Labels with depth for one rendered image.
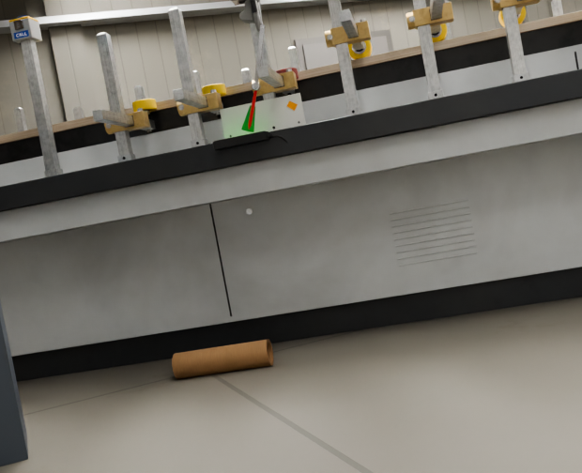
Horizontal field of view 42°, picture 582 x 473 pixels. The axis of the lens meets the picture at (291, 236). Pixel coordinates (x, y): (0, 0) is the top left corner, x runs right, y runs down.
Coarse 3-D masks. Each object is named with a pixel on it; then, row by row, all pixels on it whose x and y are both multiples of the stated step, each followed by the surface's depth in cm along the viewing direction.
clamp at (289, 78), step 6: (288, 72) 234; (294, 72) 236; (288, 78) 234; (294, 78) 234; (264, 84) 235; (288, 84) 234; (294, 84) 234; (258, 90) 236; (264, 90) 235; (270, 90) 235; (276, 90) 235; (282, 90) 236; (288, 90) 239
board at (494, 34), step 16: (560, 16) 239; (576, 16) 239; (496, 32) 243; (416, 48) 248; (448, 48) 246; (336, 64) 252; (352, 64) 251; (368, 64) 251; (224, 96) 260; (128, 112) 266; (64, 128) 270; (0, 144) 275
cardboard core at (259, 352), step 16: (192, 352) 233; (208, 352) 231; (224, 352) 229; (240, 352) 228; (256, 352) 227; (272, 352) 233; (176, 368) 231; (192, 368) 231; (208, 368) 230; (224, 368) 229; (240, 368) 229
